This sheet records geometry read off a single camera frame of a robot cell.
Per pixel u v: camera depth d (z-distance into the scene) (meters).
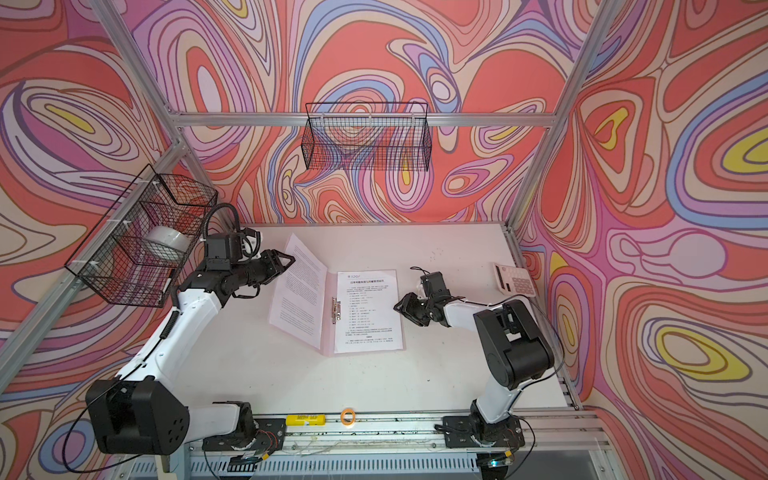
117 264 0.69
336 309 0.96
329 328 0.91
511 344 0.48
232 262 0.61
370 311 0.96
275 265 0.70
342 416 0.76
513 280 1.01
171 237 0.73
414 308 0.84
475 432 0.65
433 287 0.76
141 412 0.39
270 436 0.72
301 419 0.75
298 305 0.82
